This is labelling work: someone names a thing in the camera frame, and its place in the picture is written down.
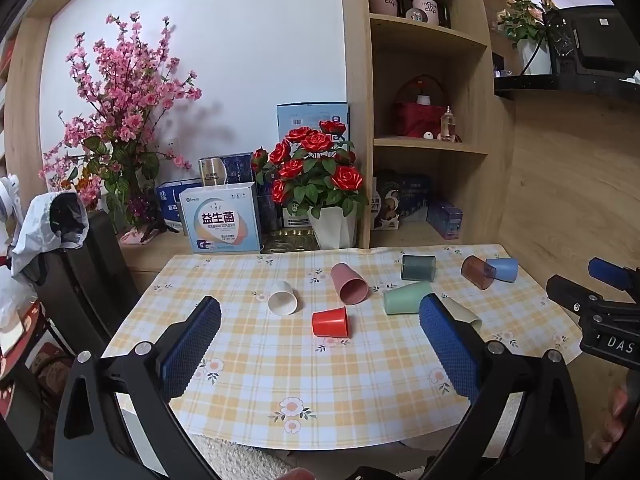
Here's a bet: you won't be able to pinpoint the pink cup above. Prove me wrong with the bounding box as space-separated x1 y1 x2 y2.
330 262 371 307

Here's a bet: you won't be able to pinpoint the white shaggy rug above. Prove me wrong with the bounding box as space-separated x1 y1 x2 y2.
192 432 301 480

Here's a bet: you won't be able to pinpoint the red basket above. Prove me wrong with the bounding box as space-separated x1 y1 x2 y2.
391 74 447 139

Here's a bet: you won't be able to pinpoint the pink blossom artificial plant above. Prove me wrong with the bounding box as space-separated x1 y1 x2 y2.
39 11 203 246

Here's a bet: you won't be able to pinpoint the dark green cup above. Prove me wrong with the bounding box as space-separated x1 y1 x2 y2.
401 254 437 282

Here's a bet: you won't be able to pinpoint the red rose plant white pot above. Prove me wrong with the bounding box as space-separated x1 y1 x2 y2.
250 120 370 250

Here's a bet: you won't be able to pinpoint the pink rose plant white pot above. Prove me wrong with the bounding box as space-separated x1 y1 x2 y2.
495 0 559 77

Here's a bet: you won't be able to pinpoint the wooden shelf unit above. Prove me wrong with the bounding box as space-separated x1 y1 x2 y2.
340 0 531 251

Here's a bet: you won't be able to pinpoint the white cup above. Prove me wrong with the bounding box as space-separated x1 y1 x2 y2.
267 280 299 317

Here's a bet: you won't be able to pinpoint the yellow plaid floral tablecloth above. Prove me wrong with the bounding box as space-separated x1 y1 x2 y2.
100 244 583 452

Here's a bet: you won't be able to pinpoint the small glass bottle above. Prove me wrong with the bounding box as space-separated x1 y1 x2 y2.
439 106 457 142

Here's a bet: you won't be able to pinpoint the black device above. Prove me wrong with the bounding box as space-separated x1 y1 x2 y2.
544 5 640 79

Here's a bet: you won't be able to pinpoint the white and teal box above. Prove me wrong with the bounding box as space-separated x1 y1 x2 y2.
179 181 264 255

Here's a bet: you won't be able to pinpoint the black counter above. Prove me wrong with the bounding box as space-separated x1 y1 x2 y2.
494 72 640 107

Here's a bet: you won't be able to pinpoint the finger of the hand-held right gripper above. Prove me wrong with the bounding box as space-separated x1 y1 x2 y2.
588 257 640 292
545 273 603 320

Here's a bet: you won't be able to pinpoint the white cloth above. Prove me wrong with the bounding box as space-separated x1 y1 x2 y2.
10 191 92 277

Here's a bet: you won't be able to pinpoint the black chair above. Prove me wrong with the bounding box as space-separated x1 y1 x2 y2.
35 209 142 358

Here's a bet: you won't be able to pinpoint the ceramic jars on shelf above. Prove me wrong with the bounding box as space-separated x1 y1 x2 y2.
408 0 449 27

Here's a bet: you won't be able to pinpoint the beige cup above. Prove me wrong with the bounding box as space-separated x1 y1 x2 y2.
444 296 483 335

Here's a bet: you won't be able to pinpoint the gold tray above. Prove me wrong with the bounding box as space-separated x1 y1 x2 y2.
261 228 321 254

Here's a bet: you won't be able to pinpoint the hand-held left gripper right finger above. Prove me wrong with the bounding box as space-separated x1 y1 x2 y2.
419 292 587 480

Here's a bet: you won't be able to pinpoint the dark blue box gold can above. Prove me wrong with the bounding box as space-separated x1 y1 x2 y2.
198 152 257 187

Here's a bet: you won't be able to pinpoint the brown translucent cup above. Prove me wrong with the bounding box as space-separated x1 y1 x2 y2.
460 255 497 291

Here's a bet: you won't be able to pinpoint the red cup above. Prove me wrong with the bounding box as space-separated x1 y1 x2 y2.
311 307 350 338

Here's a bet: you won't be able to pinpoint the blue cup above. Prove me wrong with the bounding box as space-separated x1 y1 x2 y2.
485 257 519 283

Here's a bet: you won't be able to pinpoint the tall light blue box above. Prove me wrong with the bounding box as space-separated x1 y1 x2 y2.
277 102 350 161

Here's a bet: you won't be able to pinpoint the light green cup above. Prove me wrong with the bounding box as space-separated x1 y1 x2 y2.
383 281 434 316

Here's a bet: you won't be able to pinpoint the blue and white box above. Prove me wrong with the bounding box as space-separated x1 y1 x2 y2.
156 178 205 227

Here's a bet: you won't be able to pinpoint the printed snack carton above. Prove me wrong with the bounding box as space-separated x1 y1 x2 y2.
372 175 402 231

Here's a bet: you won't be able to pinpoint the white plastic bag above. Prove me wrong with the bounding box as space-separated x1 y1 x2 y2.
0 274 32 333

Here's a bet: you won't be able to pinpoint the dark blue printed box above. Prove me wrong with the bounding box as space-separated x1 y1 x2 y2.
397 173 434 224

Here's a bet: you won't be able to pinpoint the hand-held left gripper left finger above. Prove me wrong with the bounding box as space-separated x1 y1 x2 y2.
52 295 223 480

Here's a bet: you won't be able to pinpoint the purple box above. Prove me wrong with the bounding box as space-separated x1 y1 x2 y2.
426 198 464 240

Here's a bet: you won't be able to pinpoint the person's right hand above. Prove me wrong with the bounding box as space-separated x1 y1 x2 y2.
606 384 640 462

